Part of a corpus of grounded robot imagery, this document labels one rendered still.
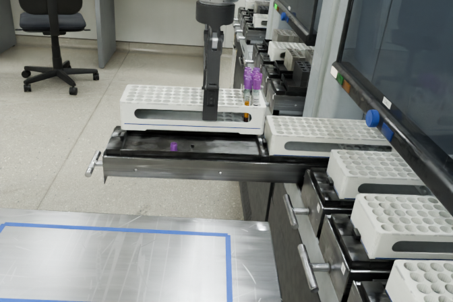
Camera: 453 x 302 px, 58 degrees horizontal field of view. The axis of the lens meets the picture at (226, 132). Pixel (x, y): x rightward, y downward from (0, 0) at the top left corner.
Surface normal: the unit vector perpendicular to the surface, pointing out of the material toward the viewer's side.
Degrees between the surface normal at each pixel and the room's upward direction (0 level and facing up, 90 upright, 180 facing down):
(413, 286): 0
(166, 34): 90
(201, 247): 0
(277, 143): 90
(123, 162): 90
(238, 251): 0
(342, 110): 90
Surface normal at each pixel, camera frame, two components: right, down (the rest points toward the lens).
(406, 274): 0.07, -0.89
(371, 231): -1.00, -0.04
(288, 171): 0.05, 0.45
